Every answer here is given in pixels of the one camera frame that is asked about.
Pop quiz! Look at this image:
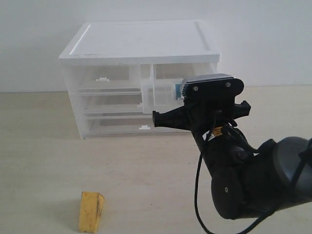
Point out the bottom wide clear drawer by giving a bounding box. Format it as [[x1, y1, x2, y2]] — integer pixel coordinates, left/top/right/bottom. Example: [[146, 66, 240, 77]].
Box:
[[81, 113, 186, 137]]

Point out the blue bottle white cap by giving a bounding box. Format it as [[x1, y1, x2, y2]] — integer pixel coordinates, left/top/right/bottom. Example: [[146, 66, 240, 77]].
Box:
[[174, 83, 183, 100]]

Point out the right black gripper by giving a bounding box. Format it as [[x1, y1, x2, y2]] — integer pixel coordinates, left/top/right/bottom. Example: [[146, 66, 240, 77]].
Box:
[[152, 98, 251, 133]]

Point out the wide clear drawer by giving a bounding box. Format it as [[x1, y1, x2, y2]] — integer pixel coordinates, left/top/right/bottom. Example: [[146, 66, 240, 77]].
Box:
[[78, 88, 143, 115], [81, 113, 186, 137]]

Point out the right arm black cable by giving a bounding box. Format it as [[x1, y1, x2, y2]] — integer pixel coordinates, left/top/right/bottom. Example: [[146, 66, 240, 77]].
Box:
[[194, 121, 276, 234]]

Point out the yellow cheese wedge block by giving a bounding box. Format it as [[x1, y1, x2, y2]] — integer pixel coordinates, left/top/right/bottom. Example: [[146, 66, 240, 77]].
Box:
[[78, 192, 105, 234]]

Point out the middle wide clear drawer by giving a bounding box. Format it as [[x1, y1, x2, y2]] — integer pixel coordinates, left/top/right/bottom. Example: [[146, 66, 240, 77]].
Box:
[[78, 88, 143, 115]]

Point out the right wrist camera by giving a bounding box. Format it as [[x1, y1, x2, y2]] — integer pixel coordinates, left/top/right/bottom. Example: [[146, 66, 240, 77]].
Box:
[[180, 73, 244, 102]]

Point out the white plastic drawer cabinet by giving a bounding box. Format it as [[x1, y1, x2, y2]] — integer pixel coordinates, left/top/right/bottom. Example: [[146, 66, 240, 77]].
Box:
[[59, 19, 221, 138]]

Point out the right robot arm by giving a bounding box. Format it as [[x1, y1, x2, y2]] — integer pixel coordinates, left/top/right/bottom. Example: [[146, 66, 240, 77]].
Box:
[[153, 98, 312, 220]]

